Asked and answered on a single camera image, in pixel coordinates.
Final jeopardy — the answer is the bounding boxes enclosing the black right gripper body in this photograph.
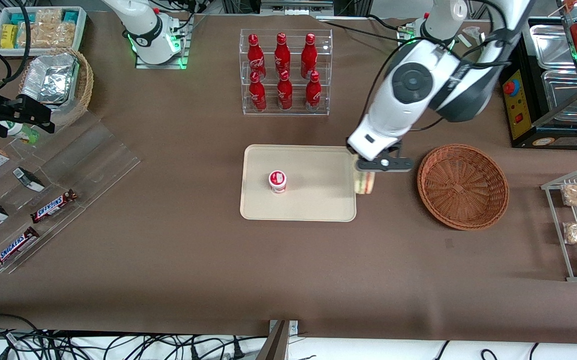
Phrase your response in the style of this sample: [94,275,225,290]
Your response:
[0,70,56,139]

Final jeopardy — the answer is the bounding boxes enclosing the triangle sandwich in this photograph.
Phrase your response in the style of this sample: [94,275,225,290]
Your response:
[354,170,377,196]

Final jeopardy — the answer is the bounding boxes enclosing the beige plastic tray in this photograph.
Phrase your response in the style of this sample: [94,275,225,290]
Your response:
[240,144,359,222]

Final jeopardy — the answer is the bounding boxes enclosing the tan wicker basket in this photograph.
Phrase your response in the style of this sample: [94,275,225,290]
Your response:
[17,47,94,129]

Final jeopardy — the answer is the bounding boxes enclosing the brown round wicker basket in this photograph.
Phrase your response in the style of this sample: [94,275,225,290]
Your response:
[417,144,510,231]

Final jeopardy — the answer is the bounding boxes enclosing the steel warmer tray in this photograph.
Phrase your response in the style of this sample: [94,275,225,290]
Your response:
[528,24,577,72]
[540,69,577,125]

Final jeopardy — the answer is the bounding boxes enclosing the green white small bottle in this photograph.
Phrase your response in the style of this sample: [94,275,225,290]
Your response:
[0,120,41,146]

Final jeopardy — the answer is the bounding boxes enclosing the silver foil containers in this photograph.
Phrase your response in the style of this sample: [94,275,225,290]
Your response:
[20,52,80,107]

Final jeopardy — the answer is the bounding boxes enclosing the red cola bottle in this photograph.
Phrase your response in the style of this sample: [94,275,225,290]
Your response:
[305,71,322,112]
[248,71,267,112]
[276,70,293,111]
[247,34,267,81]
[301,33,318,79]
[274,33,291,76]

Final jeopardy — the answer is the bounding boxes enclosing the yellow snack pack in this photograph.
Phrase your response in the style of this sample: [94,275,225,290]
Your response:
[0,24,19,50]

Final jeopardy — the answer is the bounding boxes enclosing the clear bagged cracker snack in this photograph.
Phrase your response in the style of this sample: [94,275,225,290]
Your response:
[18,22,77,49]
[35,8,65,25]

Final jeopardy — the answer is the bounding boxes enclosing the clear acrylic bottle rack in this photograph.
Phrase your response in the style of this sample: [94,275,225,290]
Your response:
[240,29,333,117]

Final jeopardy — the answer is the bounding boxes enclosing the white red yogurt cup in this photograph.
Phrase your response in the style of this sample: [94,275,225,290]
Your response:
[268,170,288,194]

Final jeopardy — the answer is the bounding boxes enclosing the clear acrylic display stand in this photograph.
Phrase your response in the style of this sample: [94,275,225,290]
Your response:
[0,110,142,275]

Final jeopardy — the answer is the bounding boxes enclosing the snickers chocolate bar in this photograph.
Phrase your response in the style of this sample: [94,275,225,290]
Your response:
[0,226,41,271]
[30,189,78,224]

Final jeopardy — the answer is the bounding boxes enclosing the white plastic bin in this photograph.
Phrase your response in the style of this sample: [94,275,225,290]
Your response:
[0,6,88,57]

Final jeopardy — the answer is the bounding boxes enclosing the black food warmer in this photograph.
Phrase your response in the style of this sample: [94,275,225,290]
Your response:
[498,0,577,150]

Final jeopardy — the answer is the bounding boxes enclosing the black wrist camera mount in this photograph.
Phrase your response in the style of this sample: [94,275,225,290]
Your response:
[368,141,415,173]

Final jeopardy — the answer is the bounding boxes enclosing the black hanging cable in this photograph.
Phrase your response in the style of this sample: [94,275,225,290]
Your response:
[0,0,33,93]

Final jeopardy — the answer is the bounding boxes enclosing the black tabletop cable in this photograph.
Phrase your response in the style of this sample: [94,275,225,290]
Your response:
[318,13,414,39]

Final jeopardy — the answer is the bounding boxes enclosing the metal table edge bracket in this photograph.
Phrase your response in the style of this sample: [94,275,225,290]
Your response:
[256,319,300,360]

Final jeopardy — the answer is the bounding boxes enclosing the grey metal wire rack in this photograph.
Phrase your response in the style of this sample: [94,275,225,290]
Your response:
[540,166,577,282]

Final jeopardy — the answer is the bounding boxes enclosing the black floor cable bundle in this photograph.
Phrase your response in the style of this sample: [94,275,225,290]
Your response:
[0,313,270,360]

